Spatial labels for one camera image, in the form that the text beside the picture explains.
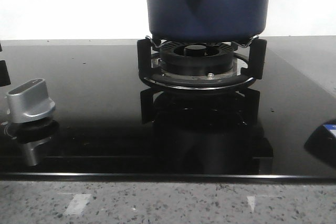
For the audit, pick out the black pot support grate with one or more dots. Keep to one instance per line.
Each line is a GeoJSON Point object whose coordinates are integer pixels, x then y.
{"type": "Point", "coordinates": [249, 69]}

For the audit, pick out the blue white cooktop sticker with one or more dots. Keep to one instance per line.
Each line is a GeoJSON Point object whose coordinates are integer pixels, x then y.
{"type": "Point", "coordinates": [331, 128]}

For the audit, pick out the dark blue cooking pot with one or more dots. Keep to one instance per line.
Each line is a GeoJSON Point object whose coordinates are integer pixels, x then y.
{"type": "Point", "coordinates": [206, 20]}

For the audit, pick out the black left burner grate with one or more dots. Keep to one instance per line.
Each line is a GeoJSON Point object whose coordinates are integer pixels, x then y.
{"type": "Point", "coordinates": [4, 75]}

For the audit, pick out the black glass gas cooktop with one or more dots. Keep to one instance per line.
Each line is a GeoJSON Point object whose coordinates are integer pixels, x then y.
{"type": "Point", "coordinates": [108, 125]}

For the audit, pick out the black gas burner head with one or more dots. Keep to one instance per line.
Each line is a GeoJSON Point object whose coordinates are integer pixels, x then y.
{"type": "Point", "coordinates": [195, 62]}

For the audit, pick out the silver stove control knob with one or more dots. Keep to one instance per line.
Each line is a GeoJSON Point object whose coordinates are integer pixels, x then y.
{"type": "Point", "coordinates": [29, 102]}

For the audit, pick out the bent wire pot trivet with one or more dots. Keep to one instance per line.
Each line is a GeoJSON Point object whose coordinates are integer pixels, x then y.
{"type": "Point", "coordinates": [156, 44]}

